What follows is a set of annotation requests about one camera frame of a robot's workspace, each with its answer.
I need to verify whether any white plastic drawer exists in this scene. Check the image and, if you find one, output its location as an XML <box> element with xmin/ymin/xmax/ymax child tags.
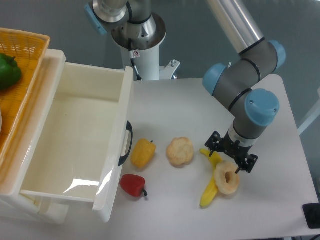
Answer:
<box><xmin>20</xmin><ymin>63</ymin><xmax>134</xmax><ymax>223</ymax></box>

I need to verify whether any white plate edge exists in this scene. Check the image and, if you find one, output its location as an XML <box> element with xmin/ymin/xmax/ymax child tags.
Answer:
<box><xmin>0</xmin><ymin>110</ymin><xmax>3</xmax><ymax>132</ymax></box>

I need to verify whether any beige flower-shaped bread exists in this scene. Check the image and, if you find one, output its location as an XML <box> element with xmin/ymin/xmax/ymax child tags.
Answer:
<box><xmin>166</xmin><ymin>137</ymin><xmax>194</xmax><ymax>168</ymax></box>

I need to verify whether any yellow toy banana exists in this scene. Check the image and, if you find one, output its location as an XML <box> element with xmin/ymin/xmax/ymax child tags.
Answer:
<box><xmin>199</xmin><ymin>148</ymin><xmax>223</xmax><ymax>209</ymax></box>

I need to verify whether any orange plastic basket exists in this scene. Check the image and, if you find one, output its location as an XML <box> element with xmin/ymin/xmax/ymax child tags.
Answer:
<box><xmin>0</xmin><ymin>28</ymin><xmax>50</xmax><ymax>166</ymax></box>

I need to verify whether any white drawer cabinet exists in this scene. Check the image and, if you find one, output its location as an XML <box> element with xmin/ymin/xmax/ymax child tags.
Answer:
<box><xmin>0</xmin><ymin>49</ymin><xmax>68</xmax><ymax>224</ymax></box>

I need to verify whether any black device at edge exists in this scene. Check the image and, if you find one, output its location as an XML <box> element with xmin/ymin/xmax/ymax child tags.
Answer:
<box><xmin>302</xmin><ymin>202</ymin><xmax>320</xmax><ymax>229</ymax></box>

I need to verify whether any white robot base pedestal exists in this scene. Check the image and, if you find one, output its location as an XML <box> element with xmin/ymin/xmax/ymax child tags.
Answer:
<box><xmin>111</xmin><ymin>12</ymin><xmax>181</xmax><ymax>81</ymax></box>

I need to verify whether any beige ring donut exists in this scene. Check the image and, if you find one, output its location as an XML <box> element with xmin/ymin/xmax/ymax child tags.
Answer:
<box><xmin>214</xmin><ymin>160</ymin><xmax>240</xmax><ymax>195</ymax></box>

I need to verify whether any green toy bell pepper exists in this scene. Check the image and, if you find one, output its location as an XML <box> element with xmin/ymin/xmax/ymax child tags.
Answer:
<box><xmin>0</xmin><ymin>53</ymin><xmax>22</xmax><ymax>90</ymax></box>

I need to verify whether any red toy bell pepper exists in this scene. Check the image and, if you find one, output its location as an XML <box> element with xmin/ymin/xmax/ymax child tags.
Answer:
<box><xmin>119</xmin><ymin>174</ymin><xmax>148</xmax><ymax>198</ymax></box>

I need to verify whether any black drawer handle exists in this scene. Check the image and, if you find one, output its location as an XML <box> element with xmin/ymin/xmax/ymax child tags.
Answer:
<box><xmin>118</xmin><ymin>121</ymin><xmax>133</xmax><ymax>167</ymax></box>

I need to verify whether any white frame at right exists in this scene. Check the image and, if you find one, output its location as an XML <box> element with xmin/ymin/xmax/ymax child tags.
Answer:
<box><xmin>297</xmin><ymin>88</ymin><xmax>320</xmax><ymax>135</ymax></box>

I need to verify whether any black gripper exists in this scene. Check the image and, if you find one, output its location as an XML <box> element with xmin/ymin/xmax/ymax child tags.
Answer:
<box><xmin>204</xmin><ymin>131</ymin><xmax>259</xmax><ymax>174</ymax></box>

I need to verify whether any yellow toy bell pepper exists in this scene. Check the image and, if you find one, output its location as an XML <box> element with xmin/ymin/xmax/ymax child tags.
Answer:
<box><xmin>130</xmin><ymin>138</ymin><xmax>156</xmax><ymax>168</ymax></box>

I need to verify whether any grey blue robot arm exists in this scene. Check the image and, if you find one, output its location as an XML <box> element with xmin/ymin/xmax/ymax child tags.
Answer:
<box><xmin>84</xmin><ymin>0</ymin><xmax>286</xmax><ymax>173</ymax></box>

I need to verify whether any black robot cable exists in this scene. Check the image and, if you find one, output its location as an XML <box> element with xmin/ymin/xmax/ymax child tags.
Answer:
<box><xmin>127</xmin><ymin>38</ymin><xmax>144</xmax><ymax>81</ymax></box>

